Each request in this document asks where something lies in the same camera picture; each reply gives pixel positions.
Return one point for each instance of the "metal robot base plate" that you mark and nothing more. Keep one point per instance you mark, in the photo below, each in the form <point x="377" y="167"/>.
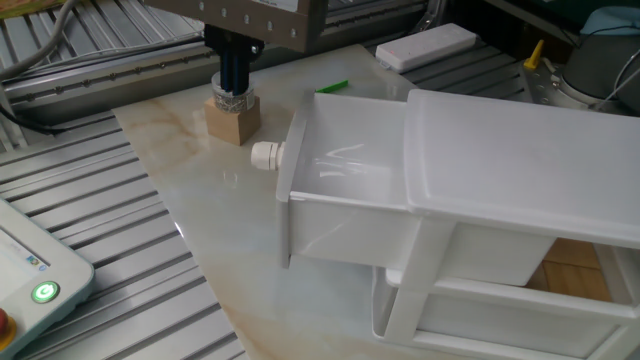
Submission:
<point x="542" y="85"/>

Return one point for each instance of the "white plastic drawer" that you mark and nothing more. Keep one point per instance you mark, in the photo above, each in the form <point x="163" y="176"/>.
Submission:
<point x="500" y="315"/>
<point x="350" y="150"/>

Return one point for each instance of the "wooden cube block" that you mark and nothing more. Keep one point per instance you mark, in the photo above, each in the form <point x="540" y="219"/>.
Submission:
<point x="230" y="126"/>

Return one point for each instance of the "green plastic piece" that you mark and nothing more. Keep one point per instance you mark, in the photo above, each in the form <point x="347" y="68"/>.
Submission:
<point x="332" y="86"/>

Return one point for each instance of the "white rectangular adapter box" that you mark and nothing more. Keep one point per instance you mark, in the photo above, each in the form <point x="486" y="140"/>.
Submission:
<point x="425" y="47"/>

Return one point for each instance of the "white plastic drawer cabinet frame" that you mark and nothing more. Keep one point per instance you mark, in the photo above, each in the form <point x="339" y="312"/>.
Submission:
<point x="500" y="160"/>

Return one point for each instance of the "green yellow box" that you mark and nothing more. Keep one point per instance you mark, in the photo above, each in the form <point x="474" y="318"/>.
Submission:
<point x="25" y="7"/>

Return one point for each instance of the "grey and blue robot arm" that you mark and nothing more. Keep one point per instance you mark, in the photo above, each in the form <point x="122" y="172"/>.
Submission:
<point x="595" y="65"/>

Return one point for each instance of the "yellow plastic cone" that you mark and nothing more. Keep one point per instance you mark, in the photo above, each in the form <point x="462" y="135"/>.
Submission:
<point x="535" y="55"/>

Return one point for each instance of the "grey metal gripper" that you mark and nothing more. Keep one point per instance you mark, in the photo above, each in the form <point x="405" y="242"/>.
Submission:
<point x="250" y="15"/>

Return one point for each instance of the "white teach pendant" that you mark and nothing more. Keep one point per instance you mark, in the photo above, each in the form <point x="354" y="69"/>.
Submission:
<point x="50" y="260"/>

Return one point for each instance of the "marble pattern board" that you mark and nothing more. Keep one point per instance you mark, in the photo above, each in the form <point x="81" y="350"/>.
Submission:
<point x="210" y="200"/>

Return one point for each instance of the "aluminium rail with holes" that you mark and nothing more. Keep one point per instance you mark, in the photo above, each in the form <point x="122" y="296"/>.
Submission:
<point x="125" y="77"/>

